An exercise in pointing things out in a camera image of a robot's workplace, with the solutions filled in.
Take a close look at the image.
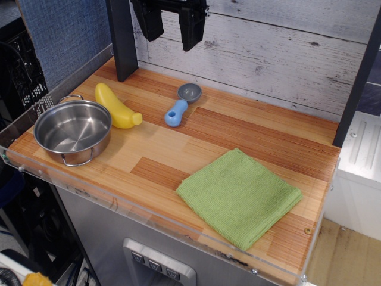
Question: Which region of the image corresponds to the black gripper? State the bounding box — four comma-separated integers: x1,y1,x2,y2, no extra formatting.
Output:
131,0,210,52

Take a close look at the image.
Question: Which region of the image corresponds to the blue and grey scoop spoon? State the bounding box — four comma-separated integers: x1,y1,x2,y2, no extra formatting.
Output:
164,83,202,127

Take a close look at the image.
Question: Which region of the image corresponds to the yellow plastic banana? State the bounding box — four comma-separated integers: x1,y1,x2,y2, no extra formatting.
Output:
95,83,143,129

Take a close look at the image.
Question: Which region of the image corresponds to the stainless steel pot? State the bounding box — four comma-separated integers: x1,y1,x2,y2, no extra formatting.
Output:
33,95,112,167

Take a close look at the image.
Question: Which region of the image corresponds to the black plastic crate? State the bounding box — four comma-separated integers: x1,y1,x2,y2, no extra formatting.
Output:
1,17,48,129

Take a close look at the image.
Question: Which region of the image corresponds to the green folded cloth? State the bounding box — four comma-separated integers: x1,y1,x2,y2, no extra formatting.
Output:
176,148,302,251

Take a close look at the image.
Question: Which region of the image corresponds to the clear acrylic table guard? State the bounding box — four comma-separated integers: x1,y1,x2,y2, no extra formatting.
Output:
1,59,339,285

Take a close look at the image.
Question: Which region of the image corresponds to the silver dispenser button panel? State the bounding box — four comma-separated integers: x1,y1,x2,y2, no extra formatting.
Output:
123,238,197,285

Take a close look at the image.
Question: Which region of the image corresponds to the white ribbed appliance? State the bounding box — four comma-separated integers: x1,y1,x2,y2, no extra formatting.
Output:
324,111,380,240

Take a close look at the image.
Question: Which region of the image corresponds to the yellow object at bottom left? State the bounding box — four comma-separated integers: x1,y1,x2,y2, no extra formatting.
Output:
22,272,53,286

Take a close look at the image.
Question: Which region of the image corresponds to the dark left frame post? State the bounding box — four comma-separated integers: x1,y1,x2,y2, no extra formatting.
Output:
105,0,138,82

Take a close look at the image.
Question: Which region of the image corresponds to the dark frame post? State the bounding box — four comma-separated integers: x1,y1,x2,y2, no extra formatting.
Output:
332,10,380,148
105,0,138,82

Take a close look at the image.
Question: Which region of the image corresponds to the dark right frame post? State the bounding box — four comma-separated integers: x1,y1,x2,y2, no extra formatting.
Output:
332,10,380,148

